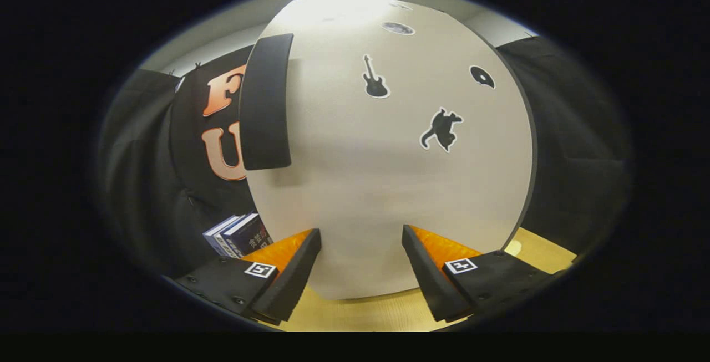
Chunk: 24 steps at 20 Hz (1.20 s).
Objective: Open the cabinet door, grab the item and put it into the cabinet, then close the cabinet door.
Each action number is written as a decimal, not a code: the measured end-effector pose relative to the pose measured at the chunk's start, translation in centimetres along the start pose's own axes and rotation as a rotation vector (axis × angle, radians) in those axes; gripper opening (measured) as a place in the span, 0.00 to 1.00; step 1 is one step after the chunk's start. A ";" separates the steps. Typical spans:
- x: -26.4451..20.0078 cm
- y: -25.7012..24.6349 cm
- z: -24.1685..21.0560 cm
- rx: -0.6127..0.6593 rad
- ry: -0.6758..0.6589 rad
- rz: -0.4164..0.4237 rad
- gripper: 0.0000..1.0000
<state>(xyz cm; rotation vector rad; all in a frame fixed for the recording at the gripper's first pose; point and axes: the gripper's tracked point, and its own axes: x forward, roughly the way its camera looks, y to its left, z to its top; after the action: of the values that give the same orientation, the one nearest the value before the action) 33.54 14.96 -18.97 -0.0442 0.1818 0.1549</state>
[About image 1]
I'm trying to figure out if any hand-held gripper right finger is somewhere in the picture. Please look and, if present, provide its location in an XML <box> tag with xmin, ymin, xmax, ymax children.
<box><xmin>402</xmin><ymin>225</ymin><xmax>555</xmax><ymax>323</ymax></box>

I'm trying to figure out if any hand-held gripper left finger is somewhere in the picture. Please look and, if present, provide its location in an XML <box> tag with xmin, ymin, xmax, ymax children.
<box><xmin>175</xmin><ymin>228</ymin><xmax>322</xmax><ymax>327</ymax></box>

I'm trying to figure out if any black door handle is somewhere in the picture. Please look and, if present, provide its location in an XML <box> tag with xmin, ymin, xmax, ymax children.
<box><xmin>239</xmin><ymin>33</ymin><xmax>295</xmax><ymax>171</ymax></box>

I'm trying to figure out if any dark blue book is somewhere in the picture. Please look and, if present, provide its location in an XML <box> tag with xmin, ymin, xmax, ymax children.
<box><xmin>222</xmin><ymin>213</ymin><xmax>273</xmax><ymax>257</ymax></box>

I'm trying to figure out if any white blue book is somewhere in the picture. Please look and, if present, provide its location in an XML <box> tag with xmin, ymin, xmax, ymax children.
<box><xmin>202</xmin><ymin>215</ymin><xmax>245</xmax><ymax>254</ymax></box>

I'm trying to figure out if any black backdrop cloth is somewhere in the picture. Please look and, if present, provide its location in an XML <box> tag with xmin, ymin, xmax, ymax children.
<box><xmin>97</xmin><ymin>35</ymin><xmax>633</xmax><ymax>279</ymax></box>

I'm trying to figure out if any row of black cloth clips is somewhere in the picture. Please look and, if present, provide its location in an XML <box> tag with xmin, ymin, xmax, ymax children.
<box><xmin>166</xmin><ymin>62</ymin><xmax>203</xmax><ymax>76</ymax></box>

